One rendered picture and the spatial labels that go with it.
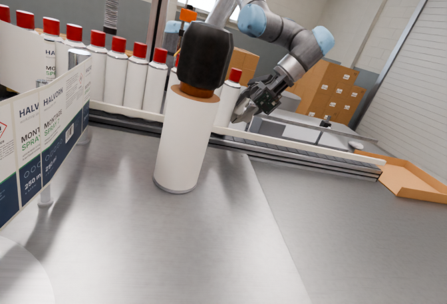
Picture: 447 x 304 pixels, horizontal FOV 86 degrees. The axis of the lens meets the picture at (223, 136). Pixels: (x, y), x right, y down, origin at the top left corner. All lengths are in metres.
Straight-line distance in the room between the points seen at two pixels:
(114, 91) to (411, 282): 0.81
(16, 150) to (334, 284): 0.52
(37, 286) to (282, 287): 0.30
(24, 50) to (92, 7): 5.62
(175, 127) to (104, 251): 0.20
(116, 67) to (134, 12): 5.52
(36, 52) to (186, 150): 0.39
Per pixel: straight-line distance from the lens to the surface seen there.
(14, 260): 0.38
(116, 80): 0.71
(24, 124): 0.34
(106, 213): 0.43
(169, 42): 1.17
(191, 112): 0.39
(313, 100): 4.40
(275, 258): 0.44
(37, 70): 0.67
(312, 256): 0.56
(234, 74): 0.70
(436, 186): 1.33
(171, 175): 0.45
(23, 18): 0.76
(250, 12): 0.70
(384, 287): 0.62
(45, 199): 0.44
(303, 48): 0.72
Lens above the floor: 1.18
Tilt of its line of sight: 24 degrees down
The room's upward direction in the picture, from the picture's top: 17 degrees clockwise
